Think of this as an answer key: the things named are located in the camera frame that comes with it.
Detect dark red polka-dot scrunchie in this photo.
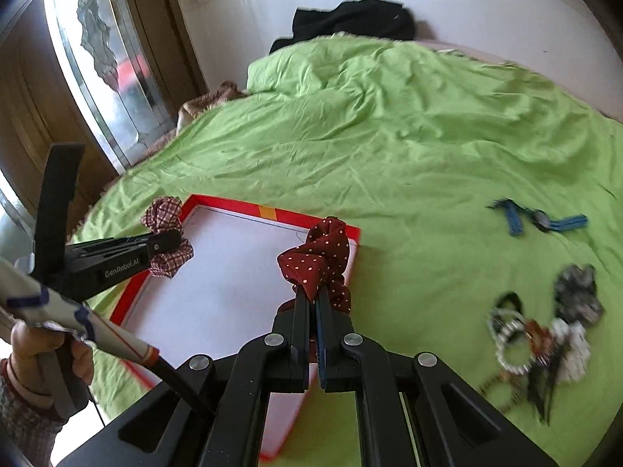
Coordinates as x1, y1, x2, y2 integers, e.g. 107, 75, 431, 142
277, 216, 352, 314

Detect red plaid scrunchie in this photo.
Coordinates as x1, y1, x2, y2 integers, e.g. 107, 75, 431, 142
141, 196, 194, 278

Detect white pearl bracelet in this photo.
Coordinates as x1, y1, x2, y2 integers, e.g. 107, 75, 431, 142
489, 310, 537, 377

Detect dark beaded hair tie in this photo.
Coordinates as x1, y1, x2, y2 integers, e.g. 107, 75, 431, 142
478, 366, 529, 413

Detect black plastic hair claw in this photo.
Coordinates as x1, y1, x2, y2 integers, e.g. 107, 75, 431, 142
527, 339, 569, 424

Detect white cherry-print scrunchie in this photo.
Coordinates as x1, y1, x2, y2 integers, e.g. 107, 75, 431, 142
550, 318, 591, 384

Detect grey sheer scrunchie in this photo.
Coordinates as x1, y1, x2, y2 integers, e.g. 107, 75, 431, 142
554, 265, 605, 328

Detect person's left hand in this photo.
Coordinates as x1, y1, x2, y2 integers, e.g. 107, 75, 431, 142
8, 320, 95, 395

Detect red cardboard box lid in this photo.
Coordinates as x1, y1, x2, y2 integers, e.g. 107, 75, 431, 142
109, 194, 363, 464

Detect green bed sheet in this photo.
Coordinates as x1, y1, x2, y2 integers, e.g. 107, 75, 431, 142
75, 36, 622, 466

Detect stained glass door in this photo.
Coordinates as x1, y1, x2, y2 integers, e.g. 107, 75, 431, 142
43, 0, 173, 174

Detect black garment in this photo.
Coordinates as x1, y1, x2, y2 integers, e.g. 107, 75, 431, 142
269, 0, 417, 53

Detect blue striped strap watch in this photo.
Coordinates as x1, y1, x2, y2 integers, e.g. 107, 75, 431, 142
488, 198, 588, 237

